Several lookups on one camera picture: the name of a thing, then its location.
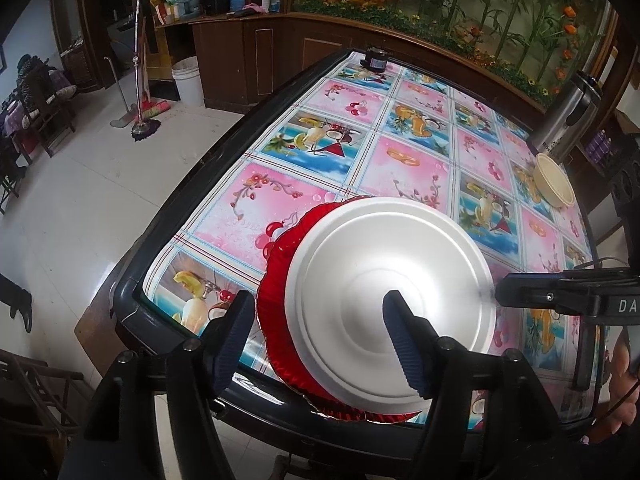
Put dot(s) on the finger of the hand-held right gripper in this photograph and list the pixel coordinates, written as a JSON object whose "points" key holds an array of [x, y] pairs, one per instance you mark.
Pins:
{"points": [[540, 292]]}

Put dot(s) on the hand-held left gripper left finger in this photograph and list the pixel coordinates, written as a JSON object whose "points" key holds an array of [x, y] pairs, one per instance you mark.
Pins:
{"points": [[235, 340]]}

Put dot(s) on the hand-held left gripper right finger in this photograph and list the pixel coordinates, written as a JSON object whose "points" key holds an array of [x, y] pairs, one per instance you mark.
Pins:
{"points": [[402, 340]]}

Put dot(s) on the red gold-rimmed plate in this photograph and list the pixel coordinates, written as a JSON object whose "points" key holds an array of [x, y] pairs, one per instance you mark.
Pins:
{"points": [[264, 305]]}

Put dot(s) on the person's right hand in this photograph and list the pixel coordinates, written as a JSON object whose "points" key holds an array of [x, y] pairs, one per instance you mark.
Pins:
{"points": [[625, 380]]}

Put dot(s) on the cream bowl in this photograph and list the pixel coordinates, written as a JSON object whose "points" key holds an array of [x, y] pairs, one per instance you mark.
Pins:
{"points": [[552, 180]]}

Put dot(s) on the black framed table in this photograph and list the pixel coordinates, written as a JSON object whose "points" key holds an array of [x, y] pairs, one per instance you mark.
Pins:
{"points": [[165, 250]]}

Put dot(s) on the black speaker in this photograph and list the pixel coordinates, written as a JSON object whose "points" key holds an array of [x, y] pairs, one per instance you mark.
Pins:
{"points": [[627, 180]]}

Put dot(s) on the brown cardboard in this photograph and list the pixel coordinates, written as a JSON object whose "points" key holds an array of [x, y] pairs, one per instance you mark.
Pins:
{"points": [[97, 325]]}

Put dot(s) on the purple bottles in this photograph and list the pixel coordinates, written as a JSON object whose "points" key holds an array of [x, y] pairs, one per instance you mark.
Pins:
{"points": [[598, 147]]}

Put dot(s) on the stainless steel thermos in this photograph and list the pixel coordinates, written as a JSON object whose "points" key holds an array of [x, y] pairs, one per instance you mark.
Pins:
{"points": [[565, 120]]}

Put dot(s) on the printed tablecloth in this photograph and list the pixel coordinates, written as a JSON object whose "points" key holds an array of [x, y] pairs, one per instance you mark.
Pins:
{"points": [[390, 160]]}

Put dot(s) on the wooden chair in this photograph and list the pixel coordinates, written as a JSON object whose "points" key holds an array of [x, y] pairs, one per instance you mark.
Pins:
{"points": [[35, 410]]}

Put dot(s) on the red broom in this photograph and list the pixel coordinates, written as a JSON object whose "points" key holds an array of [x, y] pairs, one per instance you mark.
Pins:
{"points": [[152, 109]]}

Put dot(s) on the grey mop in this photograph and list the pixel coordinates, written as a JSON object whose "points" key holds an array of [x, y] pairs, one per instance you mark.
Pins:
{"points": [[120, 110]]}

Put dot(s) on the white bucket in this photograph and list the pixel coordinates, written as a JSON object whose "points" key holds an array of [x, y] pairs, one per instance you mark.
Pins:
{"points": [[188, 82]]}

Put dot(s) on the wooden cabinet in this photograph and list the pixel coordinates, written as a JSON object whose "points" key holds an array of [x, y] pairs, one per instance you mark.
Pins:
{"points": [[265, 60]]}

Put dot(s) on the small black device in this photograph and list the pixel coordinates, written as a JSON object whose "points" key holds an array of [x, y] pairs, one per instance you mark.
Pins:
{"points": [[376, 59]]}

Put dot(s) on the chrome pole stand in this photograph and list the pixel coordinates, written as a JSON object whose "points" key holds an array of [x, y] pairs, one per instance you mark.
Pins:
{"points": [[136, 60]]}

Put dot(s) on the wicker basket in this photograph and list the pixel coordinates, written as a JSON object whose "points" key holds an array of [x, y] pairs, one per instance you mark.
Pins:
{"points": [[85, 67]]}

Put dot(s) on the chair with dark cloth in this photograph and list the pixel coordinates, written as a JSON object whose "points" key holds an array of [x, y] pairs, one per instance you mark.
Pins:
{"points": [[42, 95]]}

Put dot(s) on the pink cloth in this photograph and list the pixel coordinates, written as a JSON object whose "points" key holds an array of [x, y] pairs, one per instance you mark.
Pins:
{"points": [[252, 8]]}

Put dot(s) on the flower wall mural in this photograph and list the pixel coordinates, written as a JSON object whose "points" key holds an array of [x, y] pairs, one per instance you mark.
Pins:
{"points": [[475, 0]]}

